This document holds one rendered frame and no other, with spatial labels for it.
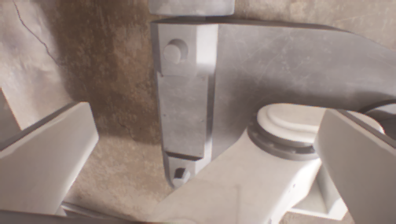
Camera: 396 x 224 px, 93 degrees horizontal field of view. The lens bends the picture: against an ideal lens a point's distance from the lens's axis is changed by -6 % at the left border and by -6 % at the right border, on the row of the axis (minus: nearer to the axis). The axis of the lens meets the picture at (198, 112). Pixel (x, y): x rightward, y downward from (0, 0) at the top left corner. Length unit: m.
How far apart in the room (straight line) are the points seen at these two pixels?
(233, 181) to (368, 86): 0.36
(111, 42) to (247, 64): 0.48
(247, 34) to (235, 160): 0.26
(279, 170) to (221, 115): 0.24
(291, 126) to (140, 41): 0.54
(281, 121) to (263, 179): 0.10
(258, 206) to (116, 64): 0.66
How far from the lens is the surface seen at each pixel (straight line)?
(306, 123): 0.36
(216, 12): 0.45
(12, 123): 0.48
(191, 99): 0.48
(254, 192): 0.29
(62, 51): 0.93
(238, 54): 0.45
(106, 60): 0.80
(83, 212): 1.60
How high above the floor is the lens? 0.61
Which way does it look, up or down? 58 degrees down
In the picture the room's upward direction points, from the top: 154 degrees counter-clockwise
